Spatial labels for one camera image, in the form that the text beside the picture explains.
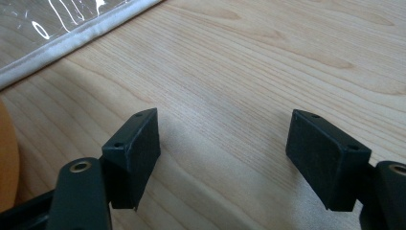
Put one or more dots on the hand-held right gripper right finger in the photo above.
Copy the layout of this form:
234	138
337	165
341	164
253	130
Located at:
325	159

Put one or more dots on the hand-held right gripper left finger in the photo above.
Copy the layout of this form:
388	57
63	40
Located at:
134	159

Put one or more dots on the orange plush toy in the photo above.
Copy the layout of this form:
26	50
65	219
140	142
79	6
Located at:
7	153

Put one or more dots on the transparent bag with white trim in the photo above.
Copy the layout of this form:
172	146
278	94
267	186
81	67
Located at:
48	41

